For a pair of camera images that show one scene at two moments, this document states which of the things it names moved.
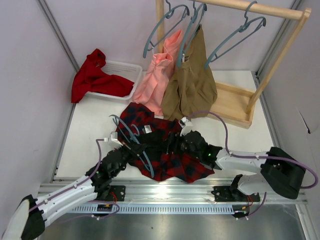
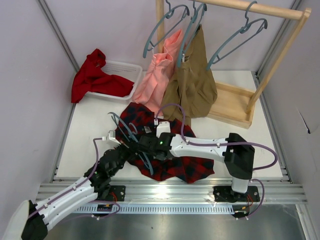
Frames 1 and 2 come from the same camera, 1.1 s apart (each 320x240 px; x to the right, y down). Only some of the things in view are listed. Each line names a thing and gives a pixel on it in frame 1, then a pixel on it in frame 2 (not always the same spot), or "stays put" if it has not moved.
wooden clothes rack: (233, 104) stays put
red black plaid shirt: (137, 125) stays put
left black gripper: (133, 149) stays put
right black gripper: (172, 141) to (144, 142)
